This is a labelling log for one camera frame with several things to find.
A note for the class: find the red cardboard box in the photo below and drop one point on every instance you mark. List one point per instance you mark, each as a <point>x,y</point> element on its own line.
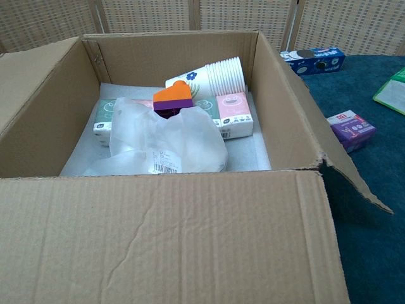
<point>158,240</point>

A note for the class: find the blue Oreo cookie pack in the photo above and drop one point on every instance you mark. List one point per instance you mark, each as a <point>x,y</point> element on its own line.
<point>316,60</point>

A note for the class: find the small purple box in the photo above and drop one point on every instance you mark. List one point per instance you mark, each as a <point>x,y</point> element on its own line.
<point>352,130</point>

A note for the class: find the white plastic bag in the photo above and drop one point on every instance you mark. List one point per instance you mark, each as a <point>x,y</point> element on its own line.
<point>164,142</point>

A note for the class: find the green tissue pack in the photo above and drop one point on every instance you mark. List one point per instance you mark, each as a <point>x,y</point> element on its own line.
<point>209,106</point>
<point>102,122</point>

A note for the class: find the pink tissue pack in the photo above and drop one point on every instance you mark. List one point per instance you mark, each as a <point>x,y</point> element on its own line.
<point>235,114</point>
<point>144,104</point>

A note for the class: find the orange purple block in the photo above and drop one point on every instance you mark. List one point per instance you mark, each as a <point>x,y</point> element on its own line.
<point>172,96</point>

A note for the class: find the stack of white paper cups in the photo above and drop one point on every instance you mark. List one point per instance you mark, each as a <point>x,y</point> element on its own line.
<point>221,77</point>

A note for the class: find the blue tablecloth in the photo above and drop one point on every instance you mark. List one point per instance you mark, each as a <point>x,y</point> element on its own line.
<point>373,237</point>

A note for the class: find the green foil pouch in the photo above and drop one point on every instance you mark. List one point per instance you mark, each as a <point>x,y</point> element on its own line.
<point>394,95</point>

